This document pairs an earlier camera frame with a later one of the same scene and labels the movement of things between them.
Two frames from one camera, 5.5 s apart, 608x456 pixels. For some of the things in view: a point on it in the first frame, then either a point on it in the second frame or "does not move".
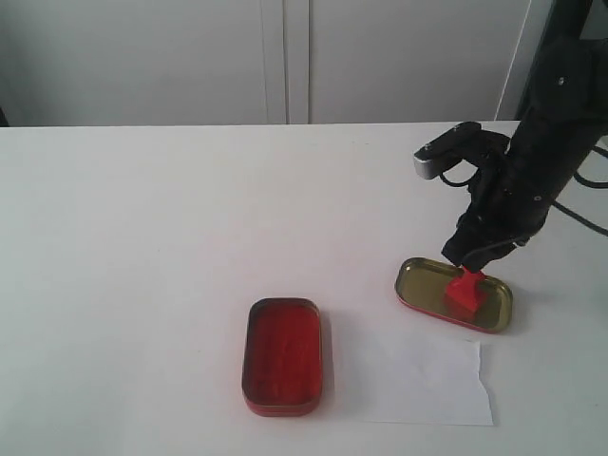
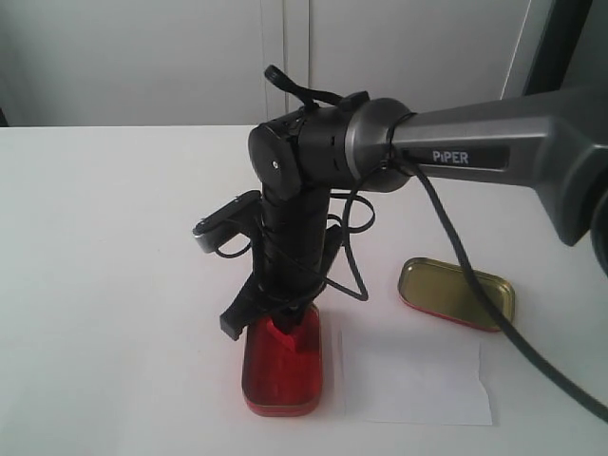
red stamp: [464, 290] to [284, 338]
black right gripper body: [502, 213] to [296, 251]
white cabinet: [143, 63] does not move
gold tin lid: [421, 283] does not move
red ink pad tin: [282, 375] does not move
